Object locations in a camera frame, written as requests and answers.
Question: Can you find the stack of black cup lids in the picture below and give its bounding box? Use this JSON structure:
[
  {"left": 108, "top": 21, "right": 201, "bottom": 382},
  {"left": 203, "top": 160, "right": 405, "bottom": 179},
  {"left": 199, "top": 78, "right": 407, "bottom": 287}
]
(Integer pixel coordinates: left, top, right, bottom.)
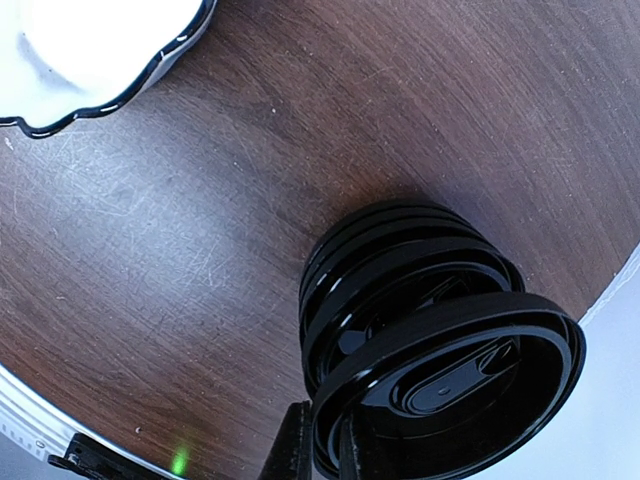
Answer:
[{"left": 298, "top": 199, "right": 525, "bottom": 395}]

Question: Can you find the white scalloped dish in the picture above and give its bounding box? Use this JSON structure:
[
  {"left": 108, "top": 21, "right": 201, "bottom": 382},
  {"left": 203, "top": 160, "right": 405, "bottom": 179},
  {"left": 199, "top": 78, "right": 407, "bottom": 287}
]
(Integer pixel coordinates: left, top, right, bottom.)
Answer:
[{"left": 1, "top": 1, "right": 217, "bottom": 139}]

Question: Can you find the black plastic cup lid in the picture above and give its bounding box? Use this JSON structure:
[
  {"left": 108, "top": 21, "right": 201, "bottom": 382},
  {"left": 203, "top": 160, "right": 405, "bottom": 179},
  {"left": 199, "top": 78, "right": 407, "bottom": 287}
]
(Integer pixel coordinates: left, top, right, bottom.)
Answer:
[{"left": 313, "top": 292, "right": 587, "bottom": 479}]

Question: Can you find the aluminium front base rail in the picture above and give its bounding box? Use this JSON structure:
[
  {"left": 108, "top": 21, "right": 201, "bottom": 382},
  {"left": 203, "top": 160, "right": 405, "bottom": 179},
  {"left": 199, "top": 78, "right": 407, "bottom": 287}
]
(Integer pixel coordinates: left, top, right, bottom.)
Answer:
[{"left": 1, "top": 368, "right": 176, "bottom": 479}]

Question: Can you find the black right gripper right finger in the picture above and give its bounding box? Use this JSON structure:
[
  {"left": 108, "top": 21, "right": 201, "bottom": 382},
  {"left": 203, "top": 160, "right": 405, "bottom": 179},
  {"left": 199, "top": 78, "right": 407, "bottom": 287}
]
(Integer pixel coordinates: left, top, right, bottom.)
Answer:
[{"left": 339, "top": 417, "right": 366, "bottom": 480}]

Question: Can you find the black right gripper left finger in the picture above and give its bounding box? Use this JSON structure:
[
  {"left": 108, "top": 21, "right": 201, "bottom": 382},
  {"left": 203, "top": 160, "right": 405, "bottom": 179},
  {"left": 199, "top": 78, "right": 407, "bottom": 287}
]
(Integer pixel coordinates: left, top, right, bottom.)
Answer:
[{"left": 263, "top": 401, "right": 312, "bottom": 480}]

